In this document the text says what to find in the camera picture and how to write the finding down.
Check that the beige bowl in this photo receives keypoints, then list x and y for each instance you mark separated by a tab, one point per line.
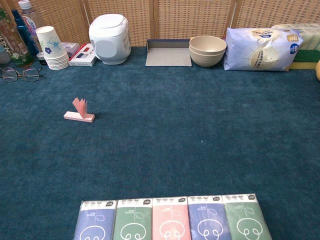
207	45
207	61

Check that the clear plastic container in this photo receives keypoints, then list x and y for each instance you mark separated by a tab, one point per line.
3	56

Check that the lilac pocket tissue pack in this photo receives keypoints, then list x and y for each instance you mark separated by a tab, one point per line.
207	217
95	222

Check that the white rice cooker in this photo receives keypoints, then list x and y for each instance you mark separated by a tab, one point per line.
110	37

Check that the pink pocket tissue pack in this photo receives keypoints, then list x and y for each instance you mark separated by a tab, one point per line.
170	220

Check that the blue bottle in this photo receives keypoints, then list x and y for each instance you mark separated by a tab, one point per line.
21	32

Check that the white box red blue print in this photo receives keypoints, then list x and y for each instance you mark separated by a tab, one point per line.
82	59

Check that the woven wooden folding screen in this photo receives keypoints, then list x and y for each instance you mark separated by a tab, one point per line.
195	20

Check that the floral paper cup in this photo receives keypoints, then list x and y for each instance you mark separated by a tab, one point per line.
50	42

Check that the clear bottle pink label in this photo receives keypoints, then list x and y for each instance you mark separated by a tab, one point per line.
28	21

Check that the pink block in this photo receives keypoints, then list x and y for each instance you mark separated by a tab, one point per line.
80	117

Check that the thin-framed eyeglasses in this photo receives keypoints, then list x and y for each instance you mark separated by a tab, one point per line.
31	74

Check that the pale green tissue pack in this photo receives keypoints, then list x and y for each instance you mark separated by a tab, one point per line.
310	35

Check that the green yellow sponge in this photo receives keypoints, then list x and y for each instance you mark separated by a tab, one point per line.
306	56

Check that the yellow round object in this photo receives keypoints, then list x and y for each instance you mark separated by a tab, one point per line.
318	71

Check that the grey cardboard tray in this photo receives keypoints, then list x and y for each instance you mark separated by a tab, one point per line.
167	57

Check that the small black jar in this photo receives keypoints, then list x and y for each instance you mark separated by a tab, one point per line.
41	59

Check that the lilac tissue paper bag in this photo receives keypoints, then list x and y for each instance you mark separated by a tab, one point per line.
260	50

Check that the green floral bottle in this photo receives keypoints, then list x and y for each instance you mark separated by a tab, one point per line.
15	50

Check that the green pocket tissue pack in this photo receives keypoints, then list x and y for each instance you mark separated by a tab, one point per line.
245	217
132	222

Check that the small lilac container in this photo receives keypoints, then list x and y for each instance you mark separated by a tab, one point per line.
71	47

